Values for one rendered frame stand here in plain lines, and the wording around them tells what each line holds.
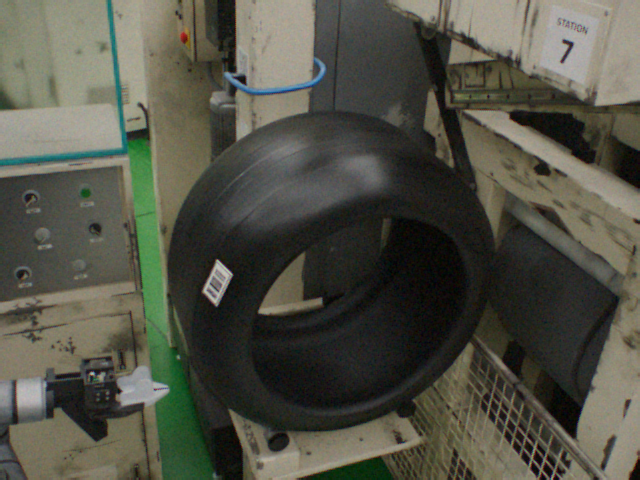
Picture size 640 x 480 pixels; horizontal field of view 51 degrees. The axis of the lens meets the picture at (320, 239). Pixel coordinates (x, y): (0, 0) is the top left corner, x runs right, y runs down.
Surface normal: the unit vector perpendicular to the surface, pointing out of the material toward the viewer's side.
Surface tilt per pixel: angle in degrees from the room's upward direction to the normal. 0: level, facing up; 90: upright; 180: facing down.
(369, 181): 42
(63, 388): 90
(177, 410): 0
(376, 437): 0
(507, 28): 90
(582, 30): 90
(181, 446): 0
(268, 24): 90
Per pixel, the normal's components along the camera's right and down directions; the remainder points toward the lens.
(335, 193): 0.10, -0.26
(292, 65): 0.36, 0.48
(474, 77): -0.93, 0.15
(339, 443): 0.05, -0.86
